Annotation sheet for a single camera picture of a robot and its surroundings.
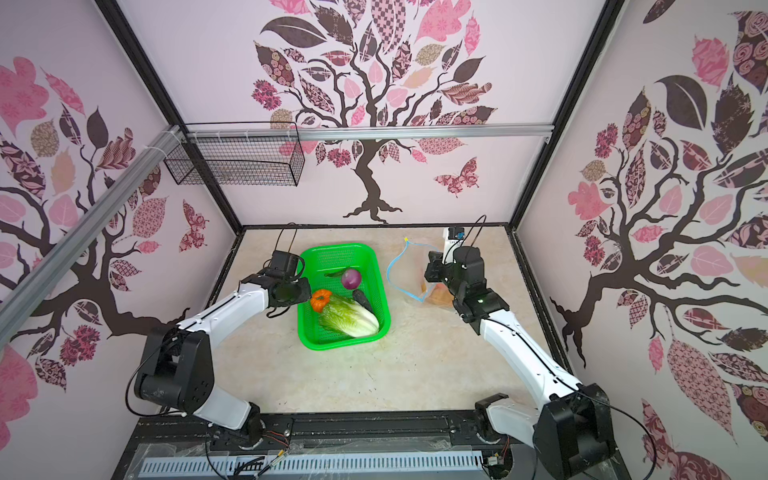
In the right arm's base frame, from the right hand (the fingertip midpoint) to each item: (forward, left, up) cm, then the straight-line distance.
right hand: (433, 249), depth 79 cm
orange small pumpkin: (-4, +34, -19) cm, 39 cm away
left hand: (-3, +39, -18) cm, 43 cm away
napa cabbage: (-12, +24, -16) cm, 31 cm away
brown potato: (-6, -3, -14) cm, 16 cm away
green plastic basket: (+14, +36, -25) cm, 46 cm away
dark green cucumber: (-2, +22, -22) cm, 31 cm away
